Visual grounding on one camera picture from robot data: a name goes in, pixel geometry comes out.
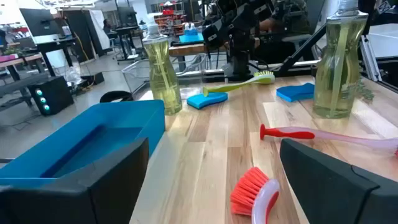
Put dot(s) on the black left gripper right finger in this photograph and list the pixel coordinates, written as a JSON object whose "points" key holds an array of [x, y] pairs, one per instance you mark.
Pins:
{"points": [[335, 199]]}

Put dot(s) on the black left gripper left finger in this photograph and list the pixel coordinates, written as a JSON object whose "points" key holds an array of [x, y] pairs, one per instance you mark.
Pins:
{"points": [[77, 202]]}

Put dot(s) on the green dish brush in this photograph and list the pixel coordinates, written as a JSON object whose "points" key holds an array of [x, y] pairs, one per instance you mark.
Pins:
{"points": [[236, 88]]}

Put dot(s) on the blue wavy sponge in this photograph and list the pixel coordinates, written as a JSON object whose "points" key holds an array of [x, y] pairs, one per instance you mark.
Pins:
{"points": [[295, 92], [206, 100]]}

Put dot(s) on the yellow soap pump bottle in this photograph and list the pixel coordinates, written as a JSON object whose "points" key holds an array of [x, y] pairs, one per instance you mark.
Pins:
{"points": [[163, 81], [339, 77]]}

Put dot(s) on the red and white dish brush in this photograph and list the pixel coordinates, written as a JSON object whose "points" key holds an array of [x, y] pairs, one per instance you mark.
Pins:
{"points": [[286, 133], [248, 193]]}

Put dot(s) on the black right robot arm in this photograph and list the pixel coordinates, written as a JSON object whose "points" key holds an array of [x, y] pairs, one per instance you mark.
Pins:
{"points": [[241, 59]]}

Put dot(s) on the blue mat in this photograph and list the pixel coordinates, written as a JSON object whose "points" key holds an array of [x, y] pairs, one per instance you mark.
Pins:
{"points": [[191, 38]]}

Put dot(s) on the wooden workbench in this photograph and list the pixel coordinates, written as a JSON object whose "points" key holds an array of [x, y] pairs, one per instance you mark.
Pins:
{"points": [[192, 49]]}

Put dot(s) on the red storage shelf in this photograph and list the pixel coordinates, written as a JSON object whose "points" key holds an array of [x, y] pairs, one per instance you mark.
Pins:
{"points": [[169, 18]]}

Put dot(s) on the blue plastic bin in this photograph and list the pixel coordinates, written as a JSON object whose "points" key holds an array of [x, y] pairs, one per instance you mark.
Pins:
{"points": [[93, 137]]}

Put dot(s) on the person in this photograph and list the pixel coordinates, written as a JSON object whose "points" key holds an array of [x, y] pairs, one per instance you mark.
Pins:
{"points": [[292, 21], [107, 26]]}

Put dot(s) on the clear plastic bin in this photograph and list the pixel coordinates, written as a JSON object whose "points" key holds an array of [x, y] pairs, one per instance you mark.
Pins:
{"points": [[136, 74]]}

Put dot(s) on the black diagonal strut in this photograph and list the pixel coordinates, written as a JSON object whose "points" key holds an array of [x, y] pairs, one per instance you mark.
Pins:
{"points": [[301, 49]]}

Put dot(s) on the black computer tower with lights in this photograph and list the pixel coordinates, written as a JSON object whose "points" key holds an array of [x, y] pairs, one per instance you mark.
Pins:
{"points": [[59, 93]]}

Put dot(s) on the green plant sprig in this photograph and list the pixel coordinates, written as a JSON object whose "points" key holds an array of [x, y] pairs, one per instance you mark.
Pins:
{"points": [[363, 91]]}

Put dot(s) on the black chair backrest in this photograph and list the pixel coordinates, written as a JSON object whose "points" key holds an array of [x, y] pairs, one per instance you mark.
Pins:
{"points": [[115, 96]]}

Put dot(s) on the wooden table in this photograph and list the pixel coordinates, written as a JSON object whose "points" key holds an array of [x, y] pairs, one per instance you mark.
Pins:
{"points": [[21, 59]]}

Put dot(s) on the black desk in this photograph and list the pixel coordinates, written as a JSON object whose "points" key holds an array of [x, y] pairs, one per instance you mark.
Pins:
{"points": [[53, 46]]}

